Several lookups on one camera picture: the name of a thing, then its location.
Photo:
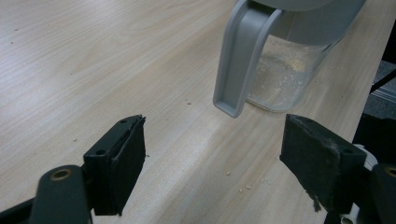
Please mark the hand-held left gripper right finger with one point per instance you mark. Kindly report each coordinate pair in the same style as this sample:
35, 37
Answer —
317, 161

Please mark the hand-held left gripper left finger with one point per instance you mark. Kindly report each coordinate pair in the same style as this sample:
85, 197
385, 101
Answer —
124, 168

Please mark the clear pitcher with grey lid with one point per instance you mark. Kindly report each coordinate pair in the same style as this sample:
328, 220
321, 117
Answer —
239, 62

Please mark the black metal bar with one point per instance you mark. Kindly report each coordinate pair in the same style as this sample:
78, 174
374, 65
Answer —
384, 80

